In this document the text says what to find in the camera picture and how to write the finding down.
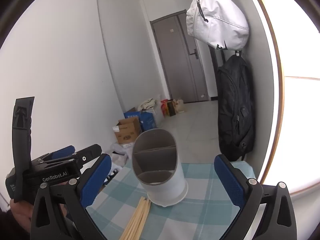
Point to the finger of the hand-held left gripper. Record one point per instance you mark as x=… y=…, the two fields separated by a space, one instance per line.
x=90 y=152
x=63 y=151

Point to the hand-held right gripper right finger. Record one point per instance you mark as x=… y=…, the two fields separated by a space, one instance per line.
x=230 y=180

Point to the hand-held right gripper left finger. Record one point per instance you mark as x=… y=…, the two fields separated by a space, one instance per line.
x=95 y=182

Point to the bundle of wooden chopsticks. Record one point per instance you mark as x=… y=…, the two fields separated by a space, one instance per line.
x=138 y=217

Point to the white utensil holder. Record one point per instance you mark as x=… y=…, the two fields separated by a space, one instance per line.
x=172 y=185

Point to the white shoulder bag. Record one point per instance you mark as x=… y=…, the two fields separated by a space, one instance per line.
x=220 y=22

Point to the person's left hand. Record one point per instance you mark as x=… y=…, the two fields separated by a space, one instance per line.
x=22 y=212

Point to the white plastic bag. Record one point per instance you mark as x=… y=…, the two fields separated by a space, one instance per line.
x=118 y=160

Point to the grey parcel bag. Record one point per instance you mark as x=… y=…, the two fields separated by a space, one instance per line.
x=125 y=146

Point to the brown cardboard box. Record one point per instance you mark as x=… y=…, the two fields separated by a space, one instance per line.
x=127 y=132

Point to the teal checked tablecloth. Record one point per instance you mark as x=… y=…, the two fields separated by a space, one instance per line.
x=190 y=217

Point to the blue cardboard box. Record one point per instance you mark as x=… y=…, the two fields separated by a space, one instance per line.
x=147 y=121

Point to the black backpack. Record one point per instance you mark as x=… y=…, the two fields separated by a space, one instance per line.
x=235 y=105

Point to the beige folded cloth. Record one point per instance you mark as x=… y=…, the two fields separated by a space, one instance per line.
x=147 y=103

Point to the bags by the door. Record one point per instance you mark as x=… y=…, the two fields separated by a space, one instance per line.
x=158 y=115

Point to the red bag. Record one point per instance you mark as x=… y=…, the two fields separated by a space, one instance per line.
x=164 y=106

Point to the clear plastic bag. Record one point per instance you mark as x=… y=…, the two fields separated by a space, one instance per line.
x=180 y=106

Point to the black and yellow bag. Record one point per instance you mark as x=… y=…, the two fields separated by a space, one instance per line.
x=172 y=108

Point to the grey door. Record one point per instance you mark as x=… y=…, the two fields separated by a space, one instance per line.
x=180 y=62

